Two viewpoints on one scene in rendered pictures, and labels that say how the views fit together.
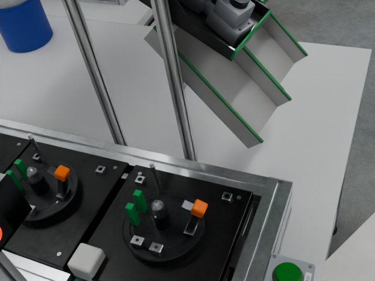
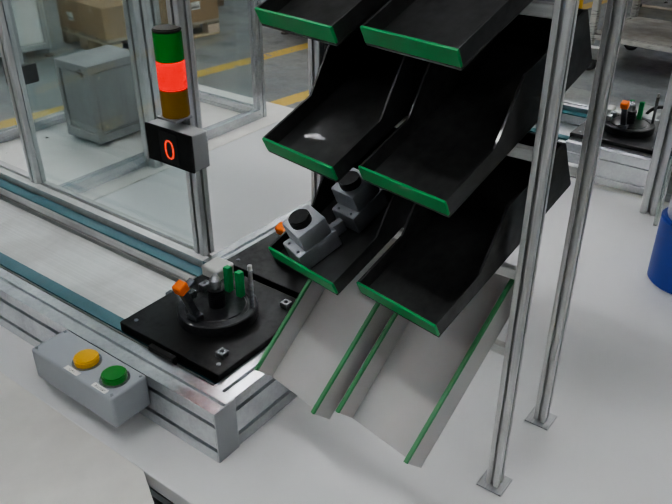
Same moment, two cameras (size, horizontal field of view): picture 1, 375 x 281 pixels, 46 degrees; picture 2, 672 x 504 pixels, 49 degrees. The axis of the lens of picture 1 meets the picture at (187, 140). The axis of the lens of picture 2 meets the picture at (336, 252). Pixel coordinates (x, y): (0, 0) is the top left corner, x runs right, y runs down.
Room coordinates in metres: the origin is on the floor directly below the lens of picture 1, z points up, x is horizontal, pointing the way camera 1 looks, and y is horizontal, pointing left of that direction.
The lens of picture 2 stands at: (0.76, -0.96, 1.71)
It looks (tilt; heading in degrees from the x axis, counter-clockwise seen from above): 30 degrees down; 96
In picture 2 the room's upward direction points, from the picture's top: straight up
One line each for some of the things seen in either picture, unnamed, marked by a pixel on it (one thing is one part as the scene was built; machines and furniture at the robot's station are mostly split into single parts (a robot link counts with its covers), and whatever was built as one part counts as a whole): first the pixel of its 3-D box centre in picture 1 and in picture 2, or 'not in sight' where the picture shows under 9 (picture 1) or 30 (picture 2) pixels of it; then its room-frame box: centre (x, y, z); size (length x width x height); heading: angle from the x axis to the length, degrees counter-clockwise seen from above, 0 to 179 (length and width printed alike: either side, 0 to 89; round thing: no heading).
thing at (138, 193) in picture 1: (140, 201); (239, 283); (0.47, 0.10, 1.02); 0.01 x 0.01 x 0.05; 59
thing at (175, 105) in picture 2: not in sight; (174, 101); (0.33, 0.27, 1.29); 0.05 x 0.05 x 0.05
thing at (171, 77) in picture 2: not in sight; (171, 74); (0.33, 0.27, 1.34); 0.05 x 0.05 x 0.05
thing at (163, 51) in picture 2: not in sight; (168, 45); (0.33, 0.27, 1.39); 0.05 x 0.05 x 0.05
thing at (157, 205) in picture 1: (157, 206); (215, 280); (0.43, 0.07, 1.04); 0.02 x 0.02 x 0.03
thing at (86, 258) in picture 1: (87, 262); (218, 272); (0.40, 0.20, 0.97); 0.05 x 0.05 x 0.04; 59
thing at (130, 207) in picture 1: (133, 214); (228, 278); (0.44, 0.11, 1.02); 0.01 x 0.01 x 0.05; 59
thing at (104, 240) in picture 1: (166, 232); (218, 317); (0.43, 0.07, 0.96); 0.24 x 0.24 x 0.02; 59
